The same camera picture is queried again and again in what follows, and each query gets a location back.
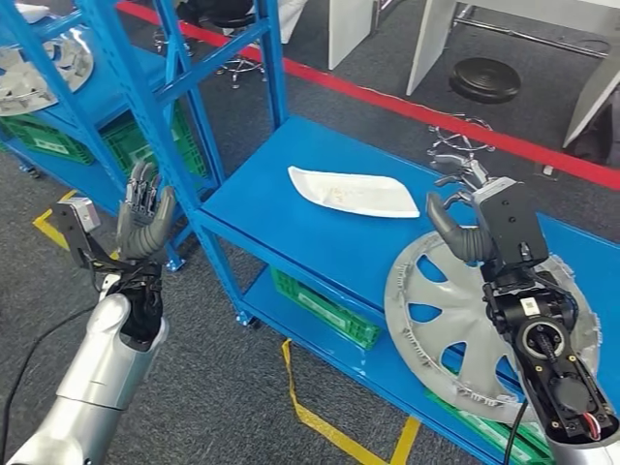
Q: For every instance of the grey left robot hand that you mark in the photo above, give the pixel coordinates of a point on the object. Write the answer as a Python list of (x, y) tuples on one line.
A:
[(142, 234)]

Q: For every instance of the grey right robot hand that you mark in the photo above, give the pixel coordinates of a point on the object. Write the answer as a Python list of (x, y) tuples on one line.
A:
[(460, 244)]

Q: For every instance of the grey plastic wheel cover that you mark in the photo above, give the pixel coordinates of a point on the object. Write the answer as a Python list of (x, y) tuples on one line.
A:
[(460, 308), (29, 90)]

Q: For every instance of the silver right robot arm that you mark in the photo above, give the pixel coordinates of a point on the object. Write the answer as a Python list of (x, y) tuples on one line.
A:
[(557, 372)]

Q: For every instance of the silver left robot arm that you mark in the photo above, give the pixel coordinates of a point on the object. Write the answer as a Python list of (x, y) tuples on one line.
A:
[(96, 378)]

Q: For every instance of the blue metal shelf rack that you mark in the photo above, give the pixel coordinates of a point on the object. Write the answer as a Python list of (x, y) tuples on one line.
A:
[(314, 244), (72, 179)]

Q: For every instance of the white curved plastic part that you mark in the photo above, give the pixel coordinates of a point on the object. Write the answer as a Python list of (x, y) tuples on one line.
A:
[(32, 11), (354, 192)]

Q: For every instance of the green folded plastic crate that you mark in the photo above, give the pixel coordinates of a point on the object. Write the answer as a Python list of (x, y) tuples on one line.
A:
[(489, 433), (130, 144), (329, 314), (48, 141)]

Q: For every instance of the yellow floor tape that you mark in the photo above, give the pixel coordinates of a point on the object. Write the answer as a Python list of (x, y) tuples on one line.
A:
[(48, 228), (310, 417)]

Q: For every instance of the black round stool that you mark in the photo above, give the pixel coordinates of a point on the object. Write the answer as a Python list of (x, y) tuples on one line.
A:
[(232, 13), (484, 80)]

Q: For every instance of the white desk panel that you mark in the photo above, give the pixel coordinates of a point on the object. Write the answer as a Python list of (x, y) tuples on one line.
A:
[(351, 32), (431, 45), (590, 96)]

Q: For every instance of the grey bag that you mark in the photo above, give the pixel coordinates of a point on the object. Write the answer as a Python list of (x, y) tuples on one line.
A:
[(593, 131)]

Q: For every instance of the person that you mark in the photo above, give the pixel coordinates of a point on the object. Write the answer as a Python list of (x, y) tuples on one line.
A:
[(293, 19)]

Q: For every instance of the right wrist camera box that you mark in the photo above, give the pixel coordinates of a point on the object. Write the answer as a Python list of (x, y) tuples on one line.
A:
[(511, 221)]

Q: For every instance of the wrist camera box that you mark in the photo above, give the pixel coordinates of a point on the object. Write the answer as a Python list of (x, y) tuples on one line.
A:
[(70, 224), (511, 221)]

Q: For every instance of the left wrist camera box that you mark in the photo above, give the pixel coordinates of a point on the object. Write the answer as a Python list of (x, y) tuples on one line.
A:
[(70, 224)]

